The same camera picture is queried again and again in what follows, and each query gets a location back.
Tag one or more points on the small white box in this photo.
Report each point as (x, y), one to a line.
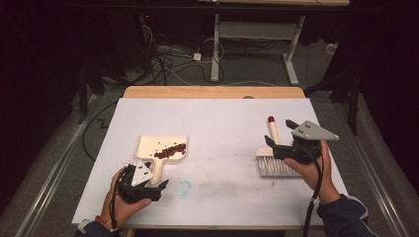
(331, 48)

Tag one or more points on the white table cover sheet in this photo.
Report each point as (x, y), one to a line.
(230, 121)

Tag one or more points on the metal floor rail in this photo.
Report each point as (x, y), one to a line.
(49, 186)
(383, 197)

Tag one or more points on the black stand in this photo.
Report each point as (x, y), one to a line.
(354, 105)

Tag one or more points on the pile of red beans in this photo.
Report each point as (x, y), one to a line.
(169, 152)

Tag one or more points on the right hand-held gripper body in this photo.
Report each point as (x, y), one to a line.
(304, 151)

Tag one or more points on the cream plastic dustpan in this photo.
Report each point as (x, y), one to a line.
(148, 144)

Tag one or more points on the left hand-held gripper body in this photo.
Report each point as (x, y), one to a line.
(136, 192)

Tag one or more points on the white-framed desk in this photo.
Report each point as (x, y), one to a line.
(253, 31)

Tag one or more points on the white power adapter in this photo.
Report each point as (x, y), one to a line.
(197, 56)

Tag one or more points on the person's left hand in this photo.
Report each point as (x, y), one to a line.
(120, 212)

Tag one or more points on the person's right hand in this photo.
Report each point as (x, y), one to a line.
(316, 177)

